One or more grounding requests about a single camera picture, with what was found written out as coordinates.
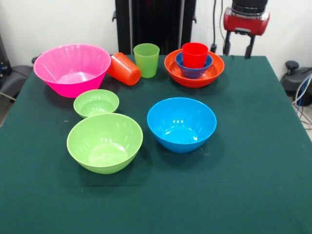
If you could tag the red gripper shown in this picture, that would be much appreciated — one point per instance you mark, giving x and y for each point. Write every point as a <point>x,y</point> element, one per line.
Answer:
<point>246,25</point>

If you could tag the orange bowl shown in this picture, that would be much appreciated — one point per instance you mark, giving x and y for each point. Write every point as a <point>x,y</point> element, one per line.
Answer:
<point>217,70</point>

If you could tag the red cup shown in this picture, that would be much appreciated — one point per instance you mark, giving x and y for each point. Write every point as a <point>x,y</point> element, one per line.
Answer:
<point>195,58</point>

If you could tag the small dark blue bowl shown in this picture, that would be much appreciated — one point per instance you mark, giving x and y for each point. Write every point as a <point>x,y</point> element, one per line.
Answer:
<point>193,72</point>

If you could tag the large light blue bowl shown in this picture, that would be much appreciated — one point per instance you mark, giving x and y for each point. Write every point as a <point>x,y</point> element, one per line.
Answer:
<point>181,126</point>

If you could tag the orange cup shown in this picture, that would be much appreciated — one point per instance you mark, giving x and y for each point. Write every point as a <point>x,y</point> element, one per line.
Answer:
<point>123,69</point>

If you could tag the large green bowl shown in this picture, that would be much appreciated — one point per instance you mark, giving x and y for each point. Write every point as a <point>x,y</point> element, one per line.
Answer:
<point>104,143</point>

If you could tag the black chair base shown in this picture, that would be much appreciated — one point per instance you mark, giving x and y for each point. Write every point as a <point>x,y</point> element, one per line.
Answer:
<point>296,80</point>

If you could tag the green cup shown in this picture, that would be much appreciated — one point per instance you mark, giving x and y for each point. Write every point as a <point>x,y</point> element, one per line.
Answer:
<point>146,63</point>

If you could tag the dark green table cloth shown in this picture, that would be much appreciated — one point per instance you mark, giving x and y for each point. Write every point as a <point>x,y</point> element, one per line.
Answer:
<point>219,195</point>

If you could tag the small green bowl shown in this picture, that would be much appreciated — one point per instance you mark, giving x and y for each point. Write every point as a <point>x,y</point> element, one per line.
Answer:
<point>95,103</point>

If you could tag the large pink bowl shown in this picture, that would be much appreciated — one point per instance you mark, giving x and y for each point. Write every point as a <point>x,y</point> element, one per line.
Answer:
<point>73,63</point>

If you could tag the grey office chair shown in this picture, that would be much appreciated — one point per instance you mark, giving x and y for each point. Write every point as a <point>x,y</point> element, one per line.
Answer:
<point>14,78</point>

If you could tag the black equipment box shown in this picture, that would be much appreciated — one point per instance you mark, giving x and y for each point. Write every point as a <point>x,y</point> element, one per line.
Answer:
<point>4,61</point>

